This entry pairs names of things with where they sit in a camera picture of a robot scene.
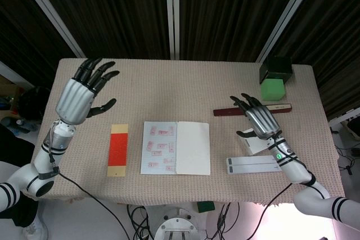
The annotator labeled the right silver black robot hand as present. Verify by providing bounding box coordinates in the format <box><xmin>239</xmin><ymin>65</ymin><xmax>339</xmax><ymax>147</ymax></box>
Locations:
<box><xmin>229</xmin><ymin>93</ymin><xmax>282</xmax><ymax>141</ymax></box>

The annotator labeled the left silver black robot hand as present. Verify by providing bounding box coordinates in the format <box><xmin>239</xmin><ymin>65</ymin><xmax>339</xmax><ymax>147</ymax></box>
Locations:
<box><xmin>55</xmin><ymin>57</ymin><xmax>121</xmax><ymax>125</ymax></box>

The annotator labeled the red and gold bookmark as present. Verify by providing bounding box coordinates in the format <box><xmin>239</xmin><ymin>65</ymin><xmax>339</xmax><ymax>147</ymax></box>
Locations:
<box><xmin>106</xmin><ymin>124</ymin><xmax>129</xmax><ymax>177</ymax></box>

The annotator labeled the white notebook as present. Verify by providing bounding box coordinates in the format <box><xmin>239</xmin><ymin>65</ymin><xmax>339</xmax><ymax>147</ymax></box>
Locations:
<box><xmin>139</xmin><ymin>121</ymin><xmax>212</xmax><ymax>175</ymax></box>

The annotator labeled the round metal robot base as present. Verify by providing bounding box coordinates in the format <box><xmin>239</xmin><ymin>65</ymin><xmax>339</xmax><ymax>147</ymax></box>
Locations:
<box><xmin>154</xmin><ymin>206</ymin><xmax>208</xmax><ymax>240</ymax></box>

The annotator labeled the dark green box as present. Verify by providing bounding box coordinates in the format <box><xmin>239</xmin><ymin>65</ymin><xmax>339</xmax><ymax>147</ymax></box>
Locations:
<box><xmin>259</xmin><ymin>55</ymin><xmax>293</xmax><ymax>85</ymax></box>

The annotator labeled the small white cardboard box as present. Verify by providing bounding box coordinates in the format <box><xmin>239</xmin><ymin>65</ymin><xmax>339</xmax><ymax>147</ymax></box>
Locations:
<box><xmin>243</xmin><ymin>128</ymin><xmax>273</xmax><ymax>156</ymax></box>

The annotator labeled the green foam cube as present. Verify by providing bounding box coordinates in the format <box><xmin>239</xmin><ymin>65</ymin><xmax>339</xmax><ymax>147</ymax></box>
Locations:
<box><xmin>260</xmin><ymin>78</ymin><xmax>287</xmax><ymax>102</ymax></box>

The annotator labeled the dark red long box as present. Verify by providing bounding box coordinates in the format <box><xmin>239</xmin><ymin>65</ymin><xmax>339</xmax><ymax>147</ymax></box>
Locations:
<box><xmin>213</xmin><ymin>103</ymin><xmax>293</xmax><ymax>117</ymax></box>

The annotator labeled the flat white bar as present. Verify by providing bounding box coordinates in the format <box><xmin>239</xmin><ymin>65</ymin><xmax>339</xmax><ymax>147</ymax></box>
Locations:
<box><xmin>226</xmin><ymin>164</ymin><xmax>283</xmax><ymax>175</ymax></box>
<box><xmin>226</xmin><ymin>155</ymin><xmax>280</xmax><ymax>166</ymax></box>

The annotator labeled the black rounded object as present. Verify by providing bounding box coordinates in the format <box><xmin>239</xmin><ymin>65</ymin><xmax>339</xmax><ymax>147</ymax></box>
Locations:
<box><xmin>18</xmin><ymin>87</ymin><xmax>51</xmax><ymax>123</ymax></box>

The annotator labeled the dark pleated curtain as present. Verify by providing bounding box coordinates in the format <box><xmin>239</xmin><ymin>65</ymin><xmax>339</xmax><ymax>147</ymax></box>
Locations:
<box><xmin>179</xmin><ymin>0</ymin><xmax>310</xmax><ymax>61</ymax></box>
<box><xmin>281</xmin><ymin>0</ymin><xmax>360</xmax><ymax>120</ymax></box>
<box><xmin>30</xmin><ymin>0</ymin><xmax>172</xmax><ymax>60</ymax></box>
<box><xmin>0</xmin><ymin>0</ymin><xmax>78</xmax><ymax>89</ymax></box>

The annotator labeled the beige woven tablecloth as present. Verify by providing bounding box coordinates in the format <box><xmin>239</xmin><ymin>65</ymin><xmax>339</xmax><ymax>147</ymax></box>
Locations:
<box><xmin>21</xmin><ymin>58</ymin><xmax>345</xmax><ymax>206</ymax></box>

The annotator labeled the small green black block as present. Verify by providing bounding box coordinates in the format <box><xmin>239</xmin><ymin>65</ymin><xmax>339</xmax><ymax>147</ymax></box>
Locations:
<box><xmin>197</xmin><ymin>201</ymin><xmax>216</xmax><ymax>213</ymax></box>

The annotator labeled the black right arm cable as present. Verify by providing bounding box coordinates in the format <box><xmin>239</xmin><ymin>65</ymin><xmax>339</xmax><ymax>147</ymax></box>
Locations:
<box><xmin>249</xmin><ymin>182</ymin><xmax>293</xmax><ymax>240</ymax></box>

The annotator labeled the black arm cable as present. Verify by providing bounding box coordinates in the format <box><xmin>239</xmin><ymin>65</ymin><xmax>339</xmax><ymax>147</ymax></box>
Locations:
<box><xmin>249</xmin><ymin>182</ymin><xmax>293</xmax><ymax>240</ymax></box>
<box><xmin>47</xmin><ymin>127</ymin><xmax>132</xmax><ymax>240</ymax></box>

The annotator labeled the white frame post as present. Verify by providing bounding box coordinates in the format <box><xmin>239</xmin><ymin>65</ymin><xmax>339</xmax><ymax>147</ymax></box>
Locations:
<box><xmin>12</xmin><ymin>0</ymin><xmax>86</xmax><ymax>58</ymax></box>
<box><xmin>255</xmin><ymin>0</ymin><xmax>323</xmax><ymax>64</ymax></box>
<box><xmin>165</xmin><ymin>0</ymin><xmax>181</xmax><ymax>61</ymax></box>

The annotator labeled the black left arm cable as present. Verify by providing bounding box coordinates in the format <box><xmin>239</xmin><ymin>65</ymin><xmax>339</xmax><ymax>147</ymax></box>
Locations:
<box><xmin>47</xmin><ymin>127</ymin><xmax>132</xmax><ymax>240</ymax></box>

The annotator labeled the black floor cable bundle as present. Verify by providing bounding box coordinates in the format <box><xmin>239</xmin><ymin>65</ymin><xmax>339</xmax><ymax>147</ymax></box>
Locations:
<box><xmin>336</xmin><ymin>143</ymin><xmax>360</xmax><ymax>176</ymax></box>
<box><xmin>206</xmin><ymin>202</ymin><xmax>240</xmax><ymax>240</ymax></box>
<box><xmin>126</xmin><ymin>203</ymin><xmax>155</xmax><ymax>240</ymax></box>

